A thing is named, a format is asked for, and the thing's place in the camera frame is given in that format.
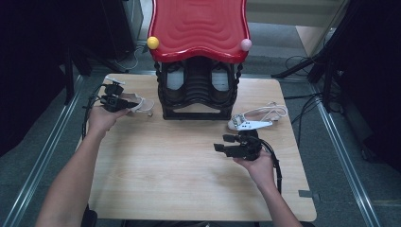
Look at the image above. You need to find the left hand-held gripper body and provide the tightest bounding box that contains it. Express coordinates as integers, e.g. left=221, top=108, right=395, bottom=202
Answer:
left=100, top=76, right=128, bottom=114

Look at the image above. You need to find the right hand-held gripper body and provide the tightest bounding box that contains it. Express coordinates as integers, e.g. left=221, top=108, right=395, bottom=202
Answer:
left=224, top=120, right=274, bottom=162

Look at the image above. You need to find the white jewelled slingback heel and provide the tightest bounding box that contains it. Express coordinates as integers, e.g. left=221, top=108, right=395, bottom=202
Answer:
left=121, top=92, right=156, bottom=117
left=227, top=101, right=288, bottom=131

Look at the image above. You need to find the black leather shoe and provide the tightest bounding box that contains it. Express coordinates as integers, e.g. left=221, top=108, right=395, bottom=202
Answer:
left=209, top=61, right=234, bottom=103
left=164, top=61, right=187, bottom=103

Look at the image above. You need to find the red and black shoe rack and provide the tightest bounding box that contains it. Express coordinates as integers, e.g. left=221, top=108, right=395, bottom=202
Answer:
left=147, top=0, right=253, bottom=121

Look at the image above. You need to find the person's left hand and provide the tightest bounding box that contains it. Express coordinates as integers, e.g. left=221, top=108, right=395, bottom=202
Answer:
left=87, top=105, right=131, bottom=137

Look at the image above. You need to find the person's right hand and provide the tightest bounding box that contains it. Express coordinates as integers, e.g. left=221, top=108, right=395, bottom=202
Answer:
left=233, top=149, right=278, bottom=191

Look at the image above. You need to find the black stand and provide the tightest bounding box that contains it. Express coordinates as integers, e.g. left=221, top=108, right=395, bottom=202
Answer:
left=62, top=46, right=93, bottom=106

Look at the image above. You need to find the grey tape strip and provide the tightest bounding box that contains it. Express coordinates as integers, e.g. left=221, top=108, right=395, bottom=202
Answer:
left=297, top=189, right=322, bottom=201

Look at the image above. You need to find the black tripod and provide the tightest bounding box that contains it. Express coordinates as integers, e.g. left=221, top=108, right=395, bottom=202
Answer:
left=270, top=37, right=340, bottom=113

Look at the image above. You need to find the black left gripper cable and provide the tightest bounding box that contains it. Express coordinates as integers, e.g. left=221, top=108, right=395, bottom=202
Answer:
left=81, top=82, right=110, bottom=140

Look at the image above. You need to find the white floor cable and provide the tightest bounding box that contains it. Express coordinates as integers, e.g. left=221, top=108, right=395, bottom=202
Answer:
left=113, top=44, right=149, bottom=72

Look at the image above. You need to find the black floor cable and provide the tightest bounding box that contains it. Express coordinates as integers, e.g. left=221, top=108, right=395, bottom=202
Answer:
left=284, top=55, right=313, bottom=73
left=283, top=92, right=325, bottom=128

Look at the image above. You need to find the metal floor rail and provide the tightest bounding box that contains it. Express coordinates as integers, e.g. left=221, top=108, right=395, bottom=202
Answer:
left=310, top=83, right=383, bottom=227
left=1, top=75, right=86, bottom=227

